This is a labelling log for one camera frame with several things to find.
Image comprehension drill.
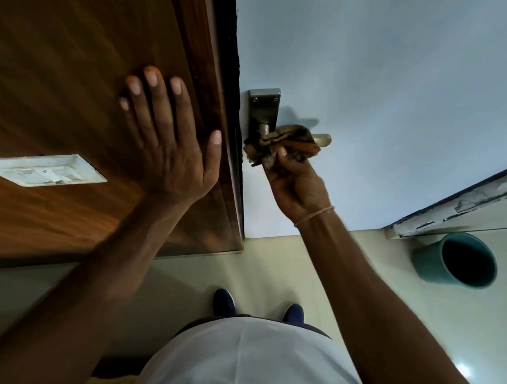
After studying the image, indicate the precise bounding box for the person's left hand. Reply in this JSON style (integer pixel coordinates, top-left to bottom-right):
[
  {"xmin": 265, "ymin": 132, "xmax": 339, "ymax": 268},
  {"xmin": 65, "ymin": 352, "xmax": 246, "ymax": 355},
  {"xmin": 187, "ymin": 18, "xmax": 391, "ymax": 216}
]
[{"xmin": 108, "ymin": 63, "xmax": 230, "ymax": 209}]

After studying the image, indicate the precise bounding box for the person's white shirt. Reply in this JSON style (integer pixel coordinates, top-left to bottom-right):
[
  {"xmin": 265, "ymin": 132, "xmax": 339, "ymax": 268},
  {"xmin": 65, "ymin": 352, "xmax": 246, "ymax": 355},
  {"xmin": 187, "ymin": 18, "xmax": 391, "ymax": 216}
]
[{"xmin": 133, "ymin": 305, "xmax": 391, "ymax": 384}]

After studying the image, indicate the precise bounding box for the silver metal door handle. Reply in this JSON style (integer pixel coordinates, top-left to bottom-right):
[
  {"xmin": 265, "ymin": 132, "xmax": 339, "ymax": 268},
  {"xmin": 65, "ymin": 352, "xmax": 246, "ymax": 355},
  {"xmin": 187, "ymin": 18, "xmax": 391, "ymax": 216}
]
[{"xmin": 241, "ymin": 85, "xmax": 337, "ymax": 162}]

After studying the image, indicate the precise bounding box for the person's right navy shoe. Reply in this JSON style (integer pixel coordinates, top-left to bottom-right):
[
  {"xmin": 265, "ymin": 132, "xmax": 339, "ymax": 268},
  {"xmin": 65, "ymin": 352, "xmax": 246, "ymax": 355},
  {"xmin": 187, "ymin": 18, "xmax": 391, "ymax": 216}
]
[{"xmin": 281, "ymin": 302, "xmax": 307, "ymax": 327}]

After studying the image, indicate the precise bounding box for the person's left forearm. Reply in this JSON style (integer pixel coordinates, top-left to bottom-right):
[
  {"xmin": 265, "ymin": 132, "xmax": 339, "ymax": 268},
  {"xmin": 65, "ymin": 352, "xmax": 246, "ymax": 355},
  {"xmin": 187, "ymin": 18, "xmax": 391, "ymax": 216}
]
[{"xmin": 0, "ymin": 171, "xmax": 196, "ymax": 384}]

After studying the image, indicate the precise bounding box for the brown cleaning cloth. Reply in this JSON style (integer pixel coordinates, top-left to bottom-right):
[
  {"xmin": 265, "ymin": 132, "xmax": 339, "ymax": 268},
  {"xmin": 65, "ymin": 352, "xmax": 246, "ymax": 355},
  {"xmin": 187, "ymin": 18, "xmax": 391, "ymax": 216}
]
[{"xmin": 241, "ymin": 119, "xmax": 324, "ymax": 175}]

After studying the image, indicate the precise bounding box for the person's left navy shoe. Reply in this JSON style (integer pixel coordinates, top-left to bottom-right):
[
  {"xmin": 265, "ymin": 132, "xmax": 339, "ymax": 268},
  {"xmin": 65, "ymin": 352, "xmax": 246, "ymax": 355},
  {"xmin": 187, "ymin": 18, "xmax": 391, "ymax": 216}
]
[{"xmin": 211, "ymin": 287, "xmax": 240, "ymax": 320}]

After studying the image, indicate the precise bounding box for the person's navy shoe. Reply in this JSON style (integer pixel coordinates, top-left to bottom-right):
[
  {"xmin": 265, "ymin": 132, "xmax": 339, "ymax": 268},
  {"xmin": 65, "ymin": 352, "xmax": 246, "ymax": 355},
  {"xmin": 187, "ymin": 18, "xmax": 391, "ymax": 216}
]
[
  {"xmin": 211, "ymin": 287, "xmax": 240, "ymax": 320},
  {"xmin": 281, "ymin": 302, "xmax": 307, "ymax": 327}
]

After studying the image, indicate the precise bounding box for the person's right hand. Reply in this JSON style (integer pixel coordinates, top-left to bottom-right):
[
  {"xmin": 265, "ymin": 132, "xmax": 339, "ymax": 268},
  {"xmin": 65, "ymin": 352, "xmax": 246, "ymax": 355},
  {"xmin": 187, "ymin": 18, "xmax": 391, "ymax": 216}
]
[{"xmin": 257, "ymin": 145, "xmax": 341, "ymax": 228}]

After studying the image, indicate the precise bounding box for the white switch plate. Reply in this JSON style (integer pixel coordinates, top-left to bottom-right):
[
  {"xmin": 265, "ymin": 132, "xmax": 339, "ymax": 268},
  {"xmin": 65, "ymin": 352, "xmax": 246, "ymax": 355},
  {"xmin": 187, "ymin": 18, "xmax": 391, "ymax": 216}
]
[{"xmin": 0, "ymin": 146, "xmax": 111, "ymax": 196}]

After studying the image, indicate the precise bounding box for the pale thread wrist bracelet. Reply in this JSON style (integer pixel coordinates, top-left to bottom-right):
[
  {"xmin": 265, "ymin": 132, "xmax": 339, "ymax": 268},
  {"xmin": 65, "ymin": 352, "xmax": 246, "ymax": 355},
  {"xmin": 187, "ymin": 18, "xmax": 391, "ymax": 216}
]
[{"xmin": 293, "ymin": 201, "xmax": 336, "ymax": 232}]

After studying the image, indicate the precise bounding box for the person's right forearm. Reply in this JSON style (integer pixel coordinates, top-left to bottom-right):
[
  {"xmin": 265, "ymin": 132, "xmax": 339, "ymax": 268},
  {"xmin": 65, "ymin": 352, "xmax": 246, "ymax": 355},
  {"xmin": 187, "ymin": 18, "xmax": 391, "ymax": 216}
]
[{"xmin": 280, "ymin": 205, "xmax": 507, "ymax": 384}]

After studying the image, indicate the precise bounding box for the teal plastic bucket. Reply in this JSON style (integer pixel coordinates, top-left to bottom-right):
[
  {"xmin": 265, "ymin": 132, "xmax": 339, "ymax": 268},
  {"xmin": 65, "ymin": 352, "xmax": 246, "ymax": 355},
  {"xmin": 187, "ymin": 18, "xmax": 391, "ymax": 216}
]
[{"xmin": 408, "ymin": 228, "xmax": 502, "ymax": 293}]

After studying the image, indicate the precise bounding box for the white door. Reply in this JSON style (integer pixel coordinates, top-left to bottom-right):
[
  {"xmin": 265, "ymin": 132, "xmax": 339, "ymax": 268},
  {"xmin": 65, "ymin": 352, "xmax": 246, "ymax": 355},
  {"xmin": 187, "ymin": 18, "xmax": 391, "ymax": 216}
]
[{"xmin": 208, "ymin": 0, "xmax": 507, "ymax": 267}]

